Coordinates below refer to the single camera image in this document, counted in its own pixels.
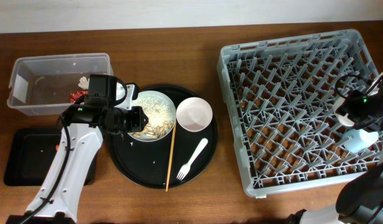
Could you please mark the crumpled white tissue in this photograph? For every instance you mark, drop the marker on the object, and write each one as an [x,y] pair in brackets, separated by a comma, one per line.
[83,83]

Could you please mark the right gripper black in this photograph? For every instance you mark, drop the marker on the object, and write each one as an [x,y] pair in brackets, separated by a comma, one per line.
[349,107]

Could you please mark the grey plate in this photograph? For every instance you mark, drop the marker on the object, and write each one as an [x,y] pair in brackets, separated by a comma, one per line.
[164,98]

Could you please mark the wooden chopstick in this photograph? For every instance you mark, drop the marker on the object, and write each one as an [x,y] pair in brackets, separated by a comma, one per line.
[171,156]

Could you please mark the red snack wrapper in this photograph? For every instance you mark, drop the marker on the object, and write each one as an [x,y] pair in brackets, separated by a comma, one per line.
[73,97]

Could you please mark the blue cup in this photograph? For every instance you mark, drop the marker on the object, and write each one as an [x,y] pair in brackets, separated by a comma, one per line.
[355,140]

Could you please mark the grey dishwasher rack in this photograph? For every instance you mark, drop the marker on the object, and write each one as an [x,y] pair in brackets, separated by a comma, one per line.
[281,97]

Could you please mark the white plastic fork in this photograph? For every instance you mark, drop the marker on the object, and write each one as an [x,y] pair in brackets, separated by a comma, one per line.
[184,170]

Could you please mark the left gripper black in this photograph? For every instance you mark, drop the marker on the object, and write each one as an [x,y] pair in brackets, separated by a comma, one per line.
[137,112]

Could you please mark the round black tray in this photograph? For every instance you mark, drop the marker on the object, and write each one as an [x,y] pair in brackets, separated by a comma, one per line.
[146,163]

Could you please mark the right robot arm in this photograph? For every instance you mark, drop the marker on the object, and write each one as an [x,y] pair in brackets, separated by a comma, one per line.
[361,200]

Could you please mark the clear plastic bin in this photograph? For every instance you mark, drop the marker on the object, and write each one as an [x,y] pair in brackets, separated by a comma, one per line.
[42,85]

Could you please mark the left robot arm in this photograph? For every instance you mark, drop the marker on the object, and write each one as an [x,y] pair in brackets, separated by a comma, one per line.
[106,109]

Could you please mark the cream cup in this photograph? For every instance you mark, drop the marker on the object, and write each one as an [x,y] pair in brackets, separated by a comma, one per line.
[343,119]

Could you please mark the pink saucer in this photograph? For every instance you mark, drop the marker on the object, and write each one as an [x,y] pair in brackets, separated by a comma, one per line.
[194,114]

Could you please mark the black rectangular tray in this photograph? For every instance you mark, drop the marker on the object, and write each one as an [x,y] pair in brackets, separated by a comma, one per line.
[31,155]

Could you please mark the pile of rice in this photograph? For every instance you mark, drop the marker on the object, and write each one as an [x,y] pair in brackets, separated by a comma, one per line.
[156,110]

